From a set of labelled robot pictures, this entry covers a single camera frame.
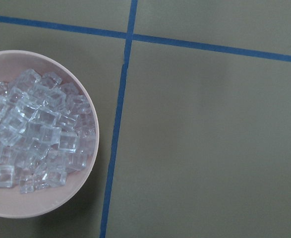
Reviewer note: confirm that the clear plastic ice cubes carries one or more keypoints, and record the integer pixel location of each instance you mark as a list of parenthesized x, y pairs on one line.
[(47, 131)]

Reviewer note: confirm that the pink bowl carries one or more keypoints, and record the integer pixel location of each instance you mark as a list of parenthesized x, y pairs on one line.
[(13, 204)]

